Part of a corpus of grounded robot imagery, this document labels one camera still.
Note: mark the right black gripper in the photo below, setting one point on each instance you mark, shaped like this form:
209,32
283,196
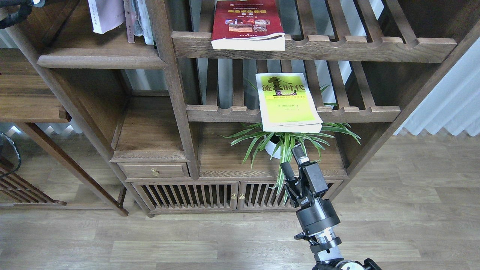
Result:
305,191

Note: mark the yellow green book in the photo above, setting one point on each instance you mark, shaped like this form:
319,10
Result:
286,104

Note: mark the white lavender book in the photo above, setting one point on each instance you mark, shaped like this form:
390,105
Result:
106,14

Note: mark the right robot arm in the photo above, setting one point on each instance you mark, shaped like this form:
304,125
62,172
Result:
324,246

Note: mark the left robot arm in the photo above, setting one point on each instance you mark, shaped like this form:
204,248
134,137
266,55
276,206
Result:
24,10

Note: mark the green spider plant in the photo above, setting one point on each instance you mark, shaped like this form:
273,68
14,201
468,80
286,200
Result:
259,138

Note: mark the dark wooden bookshelf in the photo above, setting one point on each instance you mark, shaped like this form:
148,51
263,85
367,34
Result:
157,112

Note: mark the red cover book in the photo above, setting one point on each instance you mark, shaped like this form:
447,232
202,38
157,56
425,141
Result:
250,25

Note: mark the white curtain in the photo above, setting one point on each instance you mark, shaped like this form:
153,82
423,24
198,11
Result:
453,106

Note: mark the plastic wrapped book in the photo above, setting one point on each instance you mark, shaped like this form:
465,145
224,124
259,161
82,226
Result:
135,18

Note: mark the white upright book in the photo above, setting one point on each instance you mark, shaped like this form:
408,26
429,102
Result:
144,22

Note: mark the brown upright book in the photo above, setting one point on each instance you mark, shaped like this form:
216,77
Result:
128,21

